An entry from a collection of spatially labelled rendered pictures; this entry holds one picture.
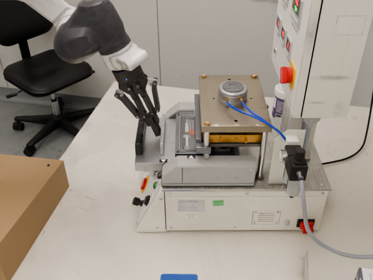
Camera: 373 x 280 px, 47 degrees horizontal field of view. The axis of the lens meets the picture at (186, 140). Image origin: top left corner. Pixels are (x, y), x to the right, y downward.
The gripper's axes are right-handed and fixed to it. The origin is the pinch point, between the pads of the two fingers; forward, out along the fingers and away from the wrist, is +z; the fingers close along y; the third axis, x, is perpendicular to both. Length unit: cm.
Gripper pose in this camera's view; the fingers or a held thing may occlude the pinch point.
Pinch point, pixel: (154, 124)
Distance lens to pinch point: 125.6
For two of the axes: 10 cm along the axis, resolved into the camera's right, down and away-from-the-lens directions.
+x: -0.2, 6.0, -8.0
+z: 3.5, 7.5, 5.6
